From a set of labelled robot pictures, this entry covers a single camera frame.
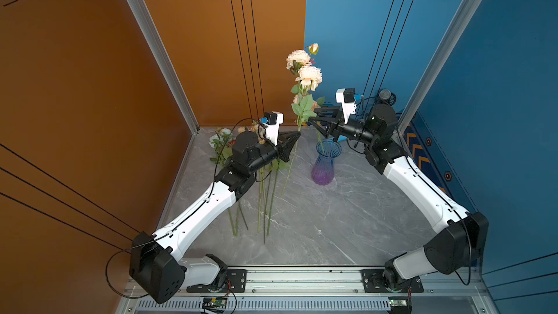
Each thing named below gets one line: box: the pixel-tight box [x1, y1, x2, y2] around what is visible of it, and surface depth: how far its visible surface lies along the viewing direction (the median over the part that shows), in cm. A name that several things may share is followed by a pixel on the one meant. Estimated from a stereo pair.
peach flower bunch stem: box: [257, 159, 281, 244], surface depth 93 cm
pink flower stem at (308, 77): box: [280, 43, 324, 197], surface depth 63 cm
